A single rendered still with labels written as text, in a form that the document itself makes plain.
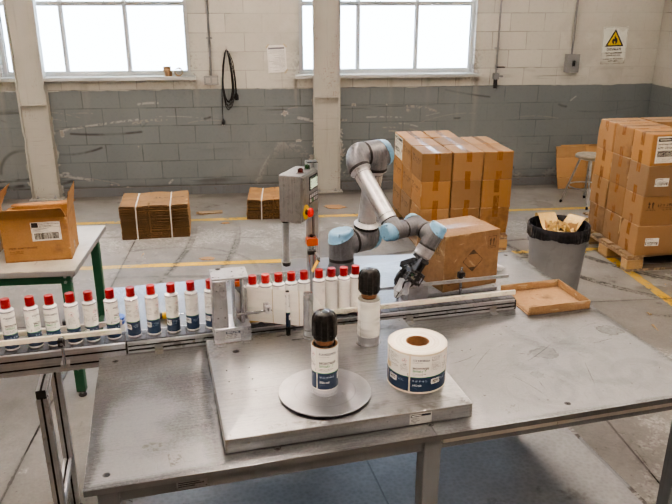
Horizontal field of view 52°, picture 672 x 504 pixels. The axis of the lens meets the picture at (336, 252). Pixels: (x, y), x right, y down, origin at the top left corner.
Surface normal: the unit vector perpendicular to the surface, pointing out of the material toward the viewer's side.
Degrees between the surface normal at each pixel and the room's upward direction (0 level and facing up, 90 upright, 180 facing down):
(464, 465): 0
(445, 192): 90
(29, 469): 0
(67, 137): 90
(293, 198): 90
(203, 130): 90
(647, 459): 0
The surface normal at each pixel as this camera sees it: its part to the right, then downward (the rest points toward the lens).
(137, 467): 0.00, -0.94
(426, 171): 0.10, 0.33
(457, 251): 0.41, 0.31
